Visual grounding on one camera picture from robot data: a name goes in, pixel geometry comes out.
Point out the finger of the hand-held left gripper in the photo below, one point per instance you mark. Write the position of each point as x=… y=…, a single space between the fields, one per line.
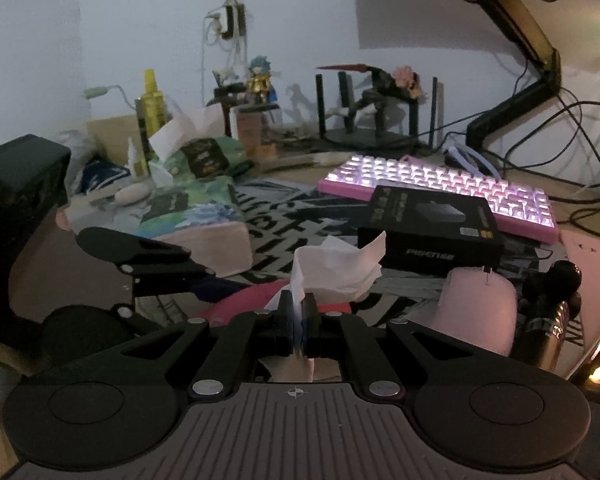
x=170 y=280
x=105 y=242

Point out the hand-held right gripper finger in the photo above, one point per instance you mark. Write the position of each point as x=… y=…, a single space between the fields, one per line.
x=292 y=330
x=305 y=332

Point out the white paper tissue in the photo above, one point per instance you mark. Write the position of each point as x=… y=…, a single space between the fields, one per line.
x=330 y=270

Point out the white oval object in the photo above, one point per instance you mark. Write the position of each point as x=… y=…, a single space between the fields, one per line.
x=132 y=193

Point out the clear plastic bag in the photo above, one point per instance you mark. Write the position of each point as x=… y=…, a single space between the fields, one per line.
x=75 y=146

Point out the dark blue patterned bag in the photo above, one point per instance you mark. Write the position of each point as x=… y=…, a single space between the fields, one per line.
x=105 y=176

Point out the floral tissue pack pink end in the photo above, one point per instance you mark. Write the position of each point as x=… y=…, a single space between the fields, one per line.
x=200 y=215

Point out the beige box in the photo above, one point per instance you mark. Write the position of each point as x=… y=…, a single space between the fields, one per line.
x=115 y=135

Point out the black and white printed desk mat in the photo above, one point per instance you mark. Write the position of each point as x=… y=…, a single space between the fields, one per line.
x=290 y=220

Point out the floral tissue pack dark label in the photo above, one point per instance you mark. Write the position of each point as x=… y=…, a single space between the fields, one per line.
x=205 y=157

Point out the yellow spray bottle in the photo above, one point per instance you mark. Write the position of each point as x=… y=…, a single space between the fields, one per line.
x=152 y=115

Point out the black charger box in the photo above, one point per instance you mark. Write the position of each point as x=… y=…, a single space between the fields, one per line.
x=430 y=240

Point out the light pink computer mouse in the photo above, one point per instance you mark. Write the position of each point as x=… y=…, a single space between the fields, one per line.
x=475 y=310

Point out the pink backlit keyboard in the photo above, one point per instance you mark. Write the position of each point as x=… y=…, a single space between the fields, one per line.
x=380 y=172

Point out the black router with antennas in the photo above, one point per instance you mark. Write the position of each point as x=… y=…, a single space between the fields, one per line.
x=360 y=137

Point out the white figurine with dark stand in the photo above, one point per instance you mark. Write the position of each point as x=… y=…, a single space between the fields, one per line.
x=227 y=80

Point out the blue-haired gold armour figurine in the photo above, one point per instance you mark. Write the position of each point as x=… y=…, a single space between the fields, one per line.
x=260 y=85

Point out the black round-knob gadget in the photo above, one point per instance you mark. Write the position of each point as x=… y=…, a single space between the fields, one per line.
x=550 y=285

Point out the pink-haired action figurine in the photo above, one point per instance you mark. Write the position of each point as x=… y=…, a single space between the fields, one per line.
x=385 y=85

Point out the wall power strip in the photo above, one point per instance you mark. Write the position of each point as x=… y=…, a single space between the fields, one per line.
x=230 y=20

